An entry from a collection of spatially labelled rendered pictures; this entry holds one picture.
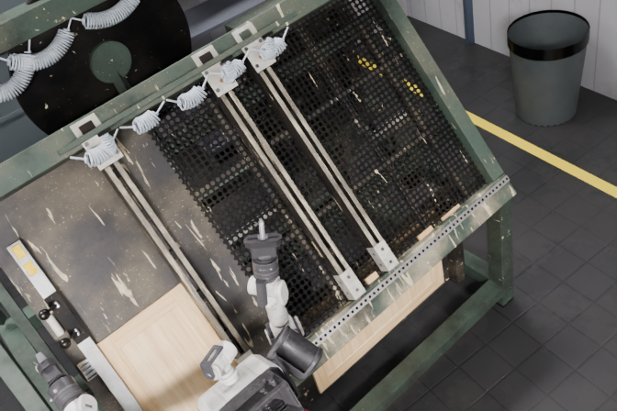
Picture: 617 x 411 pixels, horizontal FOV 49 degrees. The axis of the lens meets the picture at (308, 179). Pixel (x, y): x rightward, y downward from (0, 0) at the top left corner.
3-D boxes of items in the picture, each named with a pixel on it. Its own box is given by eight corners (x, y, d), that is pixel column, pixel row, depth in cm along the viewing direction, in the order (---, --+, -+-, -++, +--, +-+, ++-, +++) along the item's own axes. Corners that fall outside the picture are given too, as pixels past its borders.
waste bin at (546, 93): (600, 105, 481) (607, 23, 439) (550, 140, 464) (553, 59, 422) (542, 81, 517) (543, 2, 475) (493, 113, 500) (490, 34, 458)
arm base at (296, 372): (320, 349, 226) (326, 350, 215) (299, 383, 223) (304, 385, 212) (284, 324, 226) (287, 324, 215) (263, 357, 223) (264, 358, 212)
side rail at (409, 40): (478, 184, 325) (493, 181, 315) (356, -11, 313) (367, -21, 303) (489, 175, 328) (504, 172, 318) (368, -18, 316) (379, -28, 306)
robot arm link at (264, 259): (282, 243, 217) (285, 273, 222) (280, 227, 226) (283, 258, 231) (243, 247, 216) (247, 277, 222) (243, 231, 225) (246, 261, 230)
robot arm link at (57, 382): (28, 371, 215) (47, 399, 210) (54, 351, 218) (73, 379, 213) (39, 383, 225) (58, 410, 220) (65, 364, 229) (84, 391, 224)
